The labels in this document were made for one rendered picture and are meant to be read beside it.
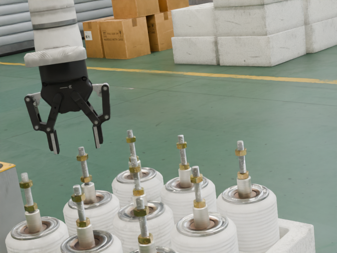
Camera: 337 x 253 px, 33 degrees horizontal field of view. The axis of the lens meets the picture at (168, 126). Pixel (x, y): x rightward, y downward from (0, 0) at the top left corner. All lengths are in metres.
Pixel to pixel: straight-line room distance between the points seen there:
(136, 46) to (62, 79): 3.61
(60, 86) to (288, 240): 0.43
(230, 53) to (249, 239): 2.70
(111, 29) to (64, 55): 3.70
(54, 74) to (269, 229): 0.41
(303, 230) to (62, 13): 0.51
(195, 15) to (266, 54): 0.60
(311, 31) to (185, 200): 2.83
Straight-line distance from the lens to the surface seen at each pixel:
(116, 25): 4.48
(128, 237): 0.88
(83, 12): 6.62
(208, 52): 3.68
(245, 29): 3.46
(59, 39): 0.89
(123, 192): 1.03
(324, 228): 1.36
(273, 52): 3.39
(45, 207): 1.70
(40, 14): 0.89
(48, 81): 0.91
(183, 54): 3.84
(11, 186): 1.05
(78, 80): 0.92
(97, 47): 4.79
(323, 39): 3.81
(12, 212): 1.06
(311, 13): 3.71
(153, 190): 1.03
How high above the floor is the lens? 0.61
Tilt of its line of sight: 15 degrees down
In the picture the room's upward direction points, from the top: 8 degrees counter-clockwise
